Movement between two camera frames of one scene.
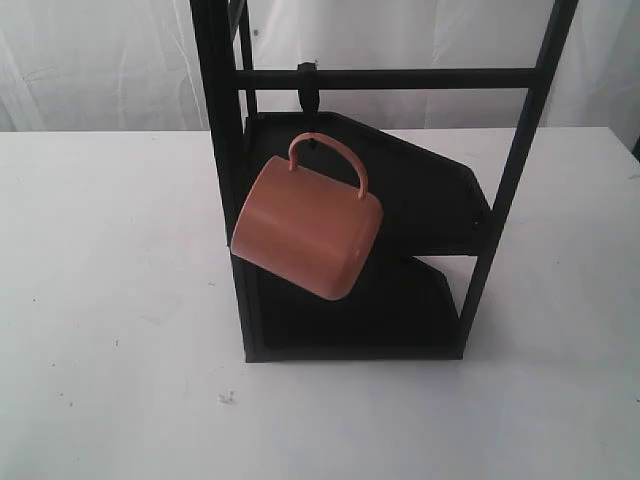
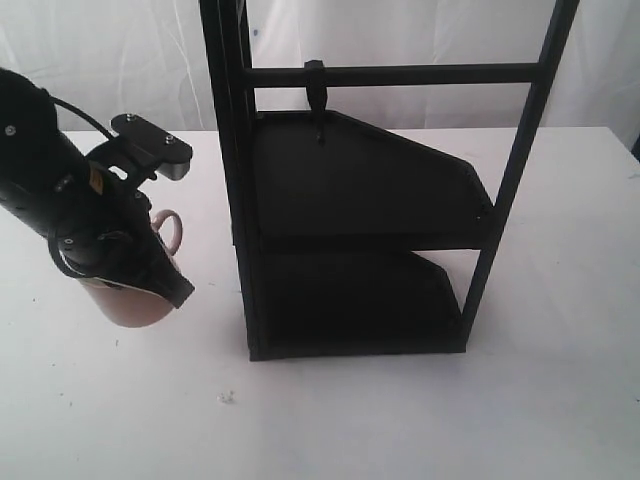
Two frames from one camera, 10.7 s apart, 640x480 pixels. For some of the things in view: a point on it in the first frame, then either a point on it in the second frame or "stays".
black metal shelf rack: (327, 213) stays
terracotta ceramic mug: (306, 231) -> (131, 306)
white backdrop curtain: (135, 66) stays
